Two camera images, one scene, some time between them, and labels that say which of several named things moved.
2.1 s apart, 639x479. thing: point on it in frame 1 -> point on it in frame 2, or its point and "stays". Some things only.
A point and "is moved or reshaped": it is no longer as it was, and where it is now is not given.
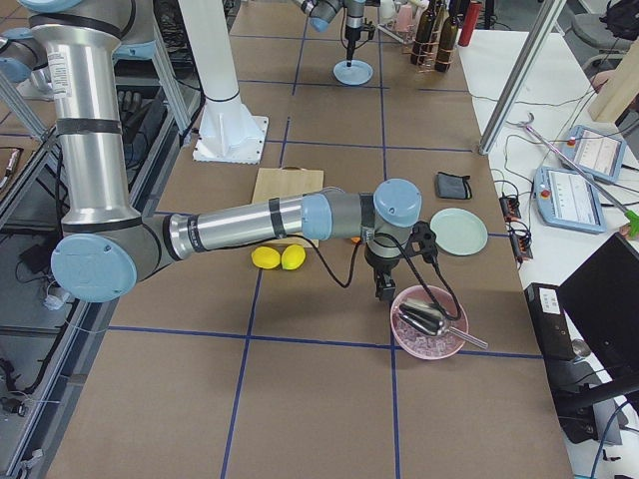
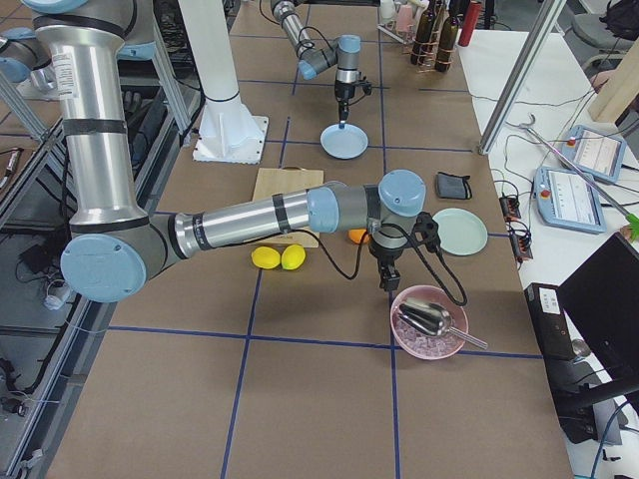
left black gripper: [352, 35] -> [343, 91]
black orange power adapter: [510, 208] stays
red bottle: [469, 23] stays
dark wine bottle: [446, 42] stays
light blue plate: [358, 73] is moved or reshaped
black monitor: [601, 299] stays
